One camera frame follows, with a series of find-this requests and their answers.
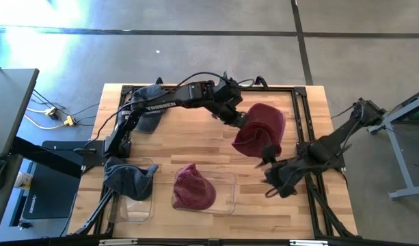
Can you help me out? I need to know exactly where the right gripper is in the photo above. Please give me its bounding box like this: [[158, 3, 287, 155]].
[[256, 145, 301, 200]]

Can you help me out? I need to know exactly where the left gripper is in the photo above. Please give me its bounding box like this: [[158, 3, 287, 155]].
[[218, 100, 251, 129]]

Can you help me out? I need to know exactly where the maroon baseball cap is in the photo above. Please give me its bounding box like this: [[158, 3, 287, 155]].
[[230, 102, 287, 160], [172, 163, 217, 211]]

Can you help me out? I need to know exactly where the clear plastic bin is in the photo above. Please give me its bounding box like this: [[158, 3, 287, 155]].
[[105, 157, 155, 223], [170, 168, 238, 216]]

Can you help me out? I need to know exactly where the blue denim baseball cap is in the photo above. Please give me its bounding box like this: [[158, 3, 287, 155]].
[[131, 84, 168, 134], [103, 156, 160, 202]]

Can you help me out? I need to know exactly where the black white power plug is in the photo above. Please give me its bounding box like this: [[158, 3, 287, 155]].
[[44, 106, 59, 120]]

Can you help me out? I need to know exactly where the black stand beam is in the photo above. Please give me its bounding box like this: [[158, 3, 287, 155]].
[[9, 135, 84, 179]]

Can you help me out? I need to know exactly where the black mat white lettering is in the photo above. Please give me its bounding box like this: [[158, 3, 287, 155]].
[[20, 161, 82, 220]]

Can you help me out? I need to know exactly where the grey side desk top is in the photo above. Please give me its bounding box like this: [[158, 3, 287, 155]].
[[0, 67, 40, 158]]

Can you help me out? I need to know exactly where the black side desk panel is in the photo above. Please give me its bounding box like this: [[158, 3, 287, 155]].
[[0, 154, 25, 240]]

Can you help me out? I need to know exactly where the black aluminium table frame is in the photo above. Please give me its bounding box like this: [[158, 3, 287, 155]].
[[70, 83, 359, 246]]

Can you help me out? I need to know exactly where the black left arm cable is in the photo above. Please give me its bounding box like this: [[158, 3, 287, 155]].
[[83, 70, 256, 148]]

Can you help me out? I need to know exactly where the silver metal bracket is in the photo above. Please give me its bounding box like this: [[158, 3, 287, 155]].
[[289, 239, 329, 246], [98, 238, 138, 246]]

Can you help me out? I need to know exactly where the grey metal table frame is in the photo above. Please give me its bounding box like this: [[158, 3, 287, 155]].
[[367, 87, 419, 201]]

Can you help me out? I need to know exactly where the black floor cable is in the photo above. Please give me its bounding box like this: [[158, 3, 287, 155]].
[[31, 88, 100, 117]]

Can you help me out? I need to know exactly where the pale yellow cable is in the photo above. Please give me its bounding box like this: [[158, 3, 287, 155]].
[[23, 113, 67, 131]]

